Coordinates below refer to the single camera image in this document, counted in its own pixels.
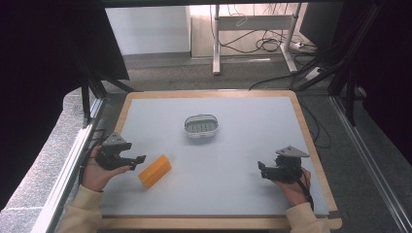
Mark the white desk frame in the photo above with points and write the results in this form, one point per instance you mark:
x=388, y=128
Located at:
x=254, y=35

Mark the dark curtain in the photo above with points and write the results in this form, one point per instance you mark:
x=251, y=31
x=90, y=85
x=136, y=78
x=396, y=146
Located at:
x=379, y=64
x=48, y=81

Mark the grey table mat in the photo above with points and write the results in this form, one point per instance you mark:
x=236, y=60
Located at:
x=210, y=155

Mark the person's right hand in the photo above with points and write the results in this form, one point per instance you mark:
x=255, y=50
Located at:
x=296, y=189

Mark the person's left hand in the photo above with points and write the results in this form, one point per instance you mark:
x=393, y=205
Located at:
x=97, y=173

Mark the aluminium rail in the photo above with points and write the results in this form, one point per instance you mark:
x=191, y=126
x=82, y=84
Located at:
x=64, y=181
x=372, y=165

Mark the orange soap bar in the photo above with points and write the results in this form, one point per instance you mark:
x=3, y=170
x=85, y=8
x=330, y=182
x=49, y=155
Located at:
x=155, y=171

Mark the black metal stand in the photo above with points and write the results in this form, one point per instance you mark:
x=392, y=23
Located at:
x=343, y=61
x=94, y=77

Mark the white power strip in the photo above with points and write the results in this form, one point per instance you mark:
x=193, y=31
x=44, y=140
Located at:
x=313, y=73

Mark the white panel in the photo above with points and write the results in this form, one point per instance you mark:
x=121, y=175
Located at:
x=147, y=29

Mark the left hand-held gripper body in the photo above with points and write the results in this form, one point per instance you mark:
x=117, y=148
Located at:
x=111, y=152

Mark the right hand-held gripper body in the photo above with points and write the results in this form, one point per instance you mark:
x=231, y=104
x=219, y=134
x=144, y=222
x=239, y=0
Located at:
x=285, y=168

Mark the grey soap dish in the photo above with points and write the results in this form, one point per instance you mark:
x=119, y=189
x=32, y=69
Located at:
x=201, y=126

